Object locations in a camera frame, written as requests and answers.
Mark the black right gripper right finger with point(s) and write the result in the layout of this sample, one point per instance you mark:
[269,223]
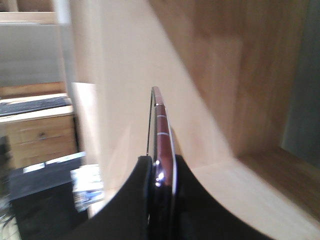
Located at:
[199,216]

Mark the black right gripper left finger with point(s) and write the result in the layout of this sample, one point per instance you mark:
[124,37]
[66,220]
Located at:
[125,216]

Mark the black foldable smartphone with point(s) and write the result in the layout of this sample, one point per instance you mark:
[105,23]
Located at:
[163,178]

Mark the wooden desk shelf unit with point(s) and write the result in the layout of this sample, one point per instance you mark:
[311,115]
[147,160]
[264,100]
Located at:
[225,69]

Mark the grey laptop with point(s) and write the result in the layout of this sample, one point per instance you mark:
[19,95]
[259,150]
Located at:
[8,109]

